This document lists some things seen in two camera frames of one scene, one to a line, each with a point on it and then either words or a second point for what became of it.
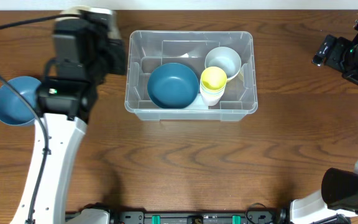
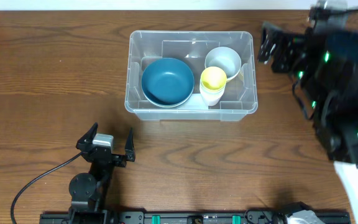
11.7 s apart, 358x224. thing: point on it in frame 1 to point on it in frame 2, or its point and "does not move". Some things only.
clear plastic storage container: x=148 y=49 does not move
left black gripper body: x=114 y=58 to x=105 y=154
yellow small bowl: x=238 y=78 does not move
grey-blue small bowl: x=225 y=58 does not move
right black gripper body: x=332 y=53 to x=278 y=50
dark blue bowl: x=9 y=107 to x=167 y=83
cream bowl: x=74 y=12 to x=151 y=102
